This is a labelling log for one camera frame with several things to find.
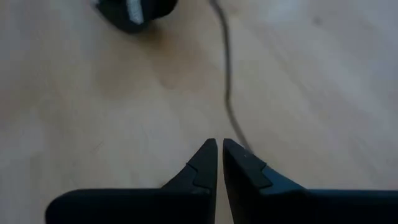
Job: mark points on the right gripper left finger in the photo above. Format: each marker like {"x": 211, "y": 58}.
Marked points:
{"x": 140, "y": 207}

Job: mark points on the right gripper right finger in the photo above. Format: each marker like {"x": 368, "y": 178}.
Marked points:
{"x": 295, "y": 207}

